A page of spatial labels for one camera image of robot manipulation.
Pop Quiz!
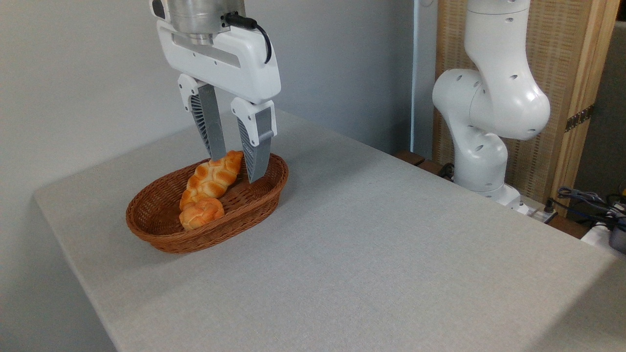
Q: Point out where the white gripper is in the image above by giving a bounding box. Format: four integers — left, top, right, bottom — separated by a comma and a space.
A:
156, 20, 282, 184

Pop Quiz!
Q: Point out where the long braided bread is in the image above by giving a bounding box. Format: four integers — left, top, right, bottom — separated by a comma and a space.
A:
179, 150, 244, 211

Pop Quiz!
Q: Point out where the small round bread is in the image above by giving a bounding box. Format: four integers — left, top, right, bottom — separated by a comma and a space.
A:
179, 197, 225, 231

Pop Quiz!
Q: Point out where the brown wicker basket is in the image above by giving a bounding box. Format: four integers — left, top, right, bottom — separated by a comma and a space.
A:
126, 153, 289, 254

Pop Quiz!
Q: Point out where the white vertical pipe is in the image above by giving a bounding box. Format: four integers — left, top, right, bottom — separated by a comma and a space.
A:
411, 0, 422, 157

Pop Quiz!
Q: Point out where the black screen hinge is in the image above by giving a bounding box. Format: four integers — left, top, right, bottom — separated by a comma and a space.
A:
565, 104, 595, 132

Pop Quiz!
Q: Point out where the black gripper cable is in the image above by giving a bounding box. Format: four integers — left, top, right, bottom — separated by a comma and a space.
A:
223, 12, 273, 65

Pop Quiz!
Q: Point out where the blue grey cable bundle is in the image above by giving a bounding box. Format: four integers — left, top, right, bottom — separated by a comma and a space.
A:
557, 186, 626, 231

